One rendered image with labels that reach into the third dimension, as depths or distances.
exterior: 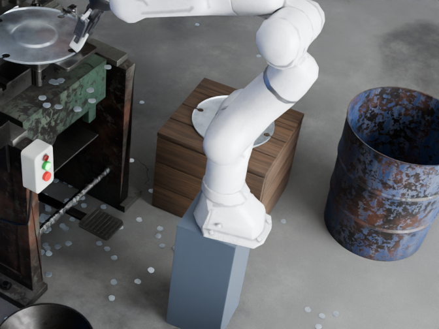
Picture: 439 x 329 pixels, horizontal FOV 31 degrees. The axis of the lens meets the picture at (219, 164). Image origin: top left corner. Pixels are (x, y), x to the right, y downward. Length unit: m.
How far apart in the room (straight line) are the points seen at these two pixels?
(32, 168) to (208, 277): 0.59
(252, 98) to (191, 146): 0.76
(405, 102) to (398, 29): 1.33
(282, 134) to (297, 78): 0.91
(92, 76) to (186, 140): 0.42
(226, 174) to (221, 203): 0.10
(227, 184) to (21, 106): 0.63
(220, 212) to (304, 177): 1.01
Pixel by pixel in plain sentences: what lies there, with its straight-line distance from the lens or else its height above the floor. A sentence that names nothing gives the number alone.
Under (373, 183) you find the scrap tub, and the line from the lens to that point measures 2.64.
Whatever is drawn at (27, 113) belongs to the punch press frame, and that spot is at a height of 0.64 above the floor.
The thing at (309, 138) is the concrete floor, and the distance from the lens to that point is 3.32.
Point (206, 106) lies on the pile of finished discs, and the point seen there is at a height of 0.35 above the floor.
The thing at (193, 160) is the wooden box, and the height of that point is 0.29.
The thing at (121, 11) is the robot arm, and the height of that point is 1.06.
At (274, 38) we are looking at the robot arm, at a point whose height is 1.12.
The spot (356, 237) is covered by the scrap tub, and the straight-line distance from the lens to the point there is 2.83.
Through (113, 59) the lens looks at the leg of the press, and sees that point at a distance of 2.49.
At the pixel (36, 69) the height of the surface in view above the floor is 0.71.
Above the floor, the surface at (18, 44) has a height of 0.78.
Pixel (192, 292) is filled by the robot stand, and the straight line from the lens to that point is 2.40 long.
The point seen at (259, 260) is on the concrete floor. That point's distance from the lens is 2.78.
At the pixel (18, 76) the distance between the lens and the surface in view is 2.31.
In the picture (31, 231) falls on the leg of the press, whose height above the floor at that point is 0.29.
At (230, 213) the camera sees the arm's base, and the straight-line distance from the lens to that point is 2.16.
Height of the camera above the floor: 2.05
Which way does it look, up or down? 41 degrees down
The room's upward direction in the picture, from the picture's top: 9 degrees clockwise
